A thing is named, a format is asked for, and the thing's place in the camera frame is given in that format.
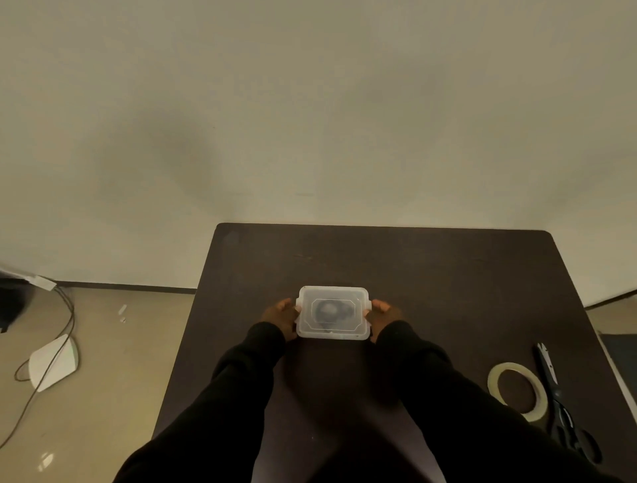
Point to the white power adapter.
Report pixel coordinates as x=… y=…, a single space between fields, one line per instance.
x=44 y=282

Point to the black floor object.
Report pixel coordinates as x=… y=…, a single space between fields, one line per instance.
x=11 y=303

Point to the black scissors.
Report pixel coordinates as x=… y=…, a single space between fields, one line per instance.
x=560 y=408

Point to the white floor device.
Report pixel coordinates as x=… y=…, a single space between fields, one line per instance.
x=52 y=363

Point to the clear plastic box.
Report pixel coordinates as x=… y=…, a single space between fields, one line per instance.
x=333 y=337

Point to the dark floor mat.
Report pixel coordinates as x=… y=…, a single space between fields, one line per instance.
x=624 y=363

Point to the person's left hand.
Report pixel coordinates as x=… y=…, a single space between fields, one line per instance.
x=279 y=318

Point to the clear plastic lid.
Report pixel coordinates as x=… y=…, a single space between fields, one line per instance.
x=306 y=296

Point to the person's left forearm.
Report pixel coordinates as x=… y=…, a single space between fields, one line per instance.
x=214 y=423

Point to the pale tape roll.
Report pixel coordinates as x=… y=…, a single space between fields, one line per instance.
x=492 y=385

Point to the person's right forearm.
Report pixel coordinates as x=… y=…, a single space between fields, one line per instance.
x=473 y=423

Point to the person's right hand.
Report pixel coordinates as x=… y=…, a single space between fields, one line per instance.
x=385 y=316

